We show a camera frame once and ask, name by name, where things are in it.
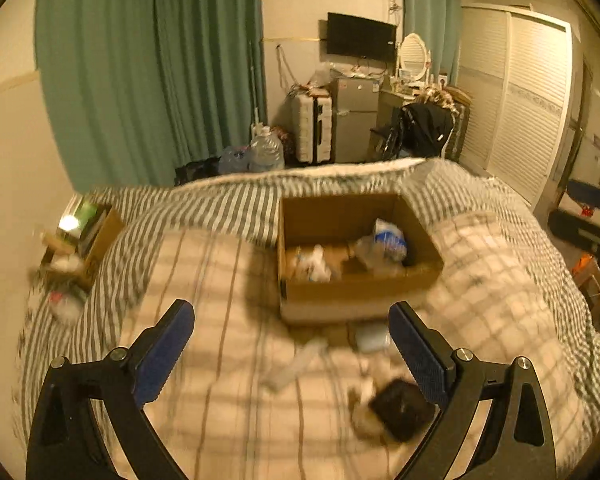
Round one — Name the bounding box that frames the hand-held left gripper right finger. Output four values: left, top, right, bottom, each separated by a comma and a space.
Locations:
388, 302, 558, 480

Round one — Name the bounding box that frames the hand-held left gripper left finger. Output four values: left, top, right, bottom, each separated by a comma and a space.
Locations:
26, 299, 196, 480

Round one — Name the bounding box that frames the pale blue plastic packet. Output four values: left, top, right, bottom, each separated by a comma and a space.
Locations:
355, 323, 392, 352

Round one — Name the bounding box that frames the black pouch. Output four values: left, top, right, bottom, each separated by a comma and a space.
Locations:
369, 379, 437, 442

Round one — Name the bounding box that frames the crushed clear plastic bottle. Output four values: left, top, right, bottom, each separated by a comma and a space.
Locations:
355, 218, 409, 267

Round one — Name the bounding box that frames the clear plastic wrapper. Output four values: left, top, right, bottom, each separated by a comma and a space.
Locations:
263, 338, 329, 392
294, 245, 333, 282

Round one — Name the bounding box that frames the crumpled white tissue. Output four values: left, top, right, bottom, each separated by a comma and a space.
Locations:
348, 378, 387, 437

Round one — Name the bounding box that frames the plaid blanket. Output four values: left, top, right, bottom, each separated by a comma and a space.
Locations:
115, 210, 586, 480

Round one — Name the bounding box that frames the small cardboard box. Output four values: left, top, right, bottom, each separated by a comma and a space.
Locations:
40, 202, 126, 293

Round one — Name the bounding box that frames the crumpled clear plastic wrapper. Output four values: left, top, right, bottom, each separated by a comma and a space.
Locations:
294, 245, 333, 282

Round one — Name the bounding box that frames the striped blanket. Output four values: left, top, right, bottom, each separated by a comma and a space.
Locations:
18, 158, 600, 441

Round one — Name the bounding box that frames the clear plastic bag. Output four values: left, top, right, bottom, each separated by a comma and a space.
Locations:
219, 145, 253, 175

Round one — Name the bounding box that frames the black jacket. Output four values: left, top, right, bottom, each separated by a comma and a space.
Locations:
393, 103, 455, 159

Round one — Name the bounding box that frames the large water jug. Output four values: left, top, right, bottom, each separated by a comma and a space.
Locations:
249, 127, 286, 172

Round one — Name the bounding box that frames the grey mini fridge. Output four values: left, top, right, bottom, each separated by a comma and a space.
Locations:
330, 77, 381, 164

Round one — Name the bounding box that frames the dressing table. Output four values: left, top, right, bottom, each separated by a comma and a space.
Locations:
377, 76, 473, 161

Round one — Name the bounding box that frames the white suitcase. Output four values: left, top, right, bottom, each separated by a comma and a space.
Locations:
290, 94, 334, 165

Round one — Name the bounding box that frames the white louvered wardrobe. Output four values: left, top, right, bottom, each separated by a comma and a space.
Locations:
457, 5, 574, 206

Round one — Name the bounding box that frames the green curtain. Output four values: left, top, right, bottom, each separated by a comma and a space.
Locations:
401, 0, 464, 87
35, 0, 268, 194

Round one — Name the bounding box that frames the oval vanity mirror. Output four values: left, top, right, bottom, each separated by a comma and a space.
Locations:
398, 33, 431, 83

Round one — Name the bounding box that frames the wall television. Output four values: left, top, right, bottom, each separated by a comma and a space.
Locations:
326, 12, 399, 59

